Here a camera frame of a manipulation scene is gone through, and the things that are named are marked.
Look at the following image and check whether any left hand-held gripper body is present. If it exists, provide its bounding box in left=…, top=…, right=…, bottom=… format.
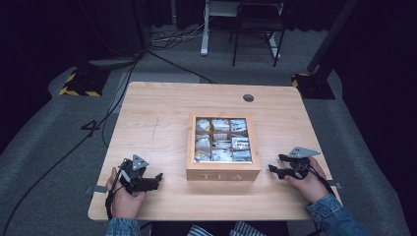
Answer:
left=118, top=154, right=155, bottom=196

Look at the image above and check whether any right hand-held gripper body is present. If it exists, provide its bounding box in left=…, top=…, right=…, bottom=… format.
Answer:
left=287, top=146, right=322, bottom=180

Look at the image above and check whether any wooden tea box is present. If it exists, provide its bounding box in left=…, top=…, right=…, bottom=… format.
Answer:
left=185, top=112, right=262, bottom=182

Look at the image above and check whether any person's right hand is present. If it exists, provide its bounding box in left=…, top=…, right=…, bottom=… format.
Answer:
left=283, top=156, right=330, bottom=205

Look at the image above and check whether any person's left hand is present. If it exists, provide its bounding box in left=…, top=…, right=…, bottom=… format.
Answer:
left=105, top=166, right=148, bottom=220

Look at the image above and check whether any group of sachets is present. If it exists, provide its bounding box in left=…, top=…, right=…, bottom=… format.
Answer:
left=194, top=117, right=254, bottom=163

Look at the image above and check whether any person's striped clothing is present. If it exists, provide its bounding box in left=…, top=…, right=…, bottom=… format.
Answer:
left=186, top=220, right=268, bottom=236

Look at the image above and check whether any black stand with slanted pole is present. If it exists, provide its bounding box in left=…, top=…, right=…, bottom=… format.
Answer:
left=291, top=0, right=361, bottom=100

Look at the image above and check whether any black yellow striped stand base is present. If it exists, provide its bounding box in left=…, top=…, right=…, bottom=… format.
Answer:
left=58, top=62, right=112, bottom=98

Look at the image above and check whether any black chair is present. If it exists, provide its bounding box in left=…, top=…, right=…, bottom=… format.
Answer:
left=228, top=0, right=287, bottom=68

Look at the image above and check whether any right hand-held gripper cable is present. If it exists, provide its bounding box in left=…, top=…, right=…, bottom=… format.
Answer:
left=306, top=165, right=337, bottom=199

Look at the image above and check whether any hand-held gripper cable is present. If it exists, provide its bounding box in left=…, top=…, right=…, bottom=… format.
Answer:
left=306, top=165, right=337, bottom=199
left=104, top=161, right=129, bottom=220

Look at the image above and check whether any left hand-held gripper cable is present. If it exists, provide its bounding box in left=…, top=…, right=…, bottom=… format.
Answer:
left=104, top=161, right=129, bottom=220

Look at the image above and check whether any long black floor cable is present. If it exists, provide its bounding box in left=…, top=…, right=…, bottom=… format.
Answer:
left=0, top=48, right=147, bottom=235

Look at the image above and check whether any bundle of floor cables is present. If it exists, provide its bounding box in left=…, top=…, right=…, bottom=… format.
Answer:
left=148, top=19, right=206, bottom=52

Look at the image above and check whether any white desk frame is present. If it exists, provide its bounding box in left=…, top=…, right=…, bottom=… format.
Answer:
left=199, top=0, right=283, bottom=60

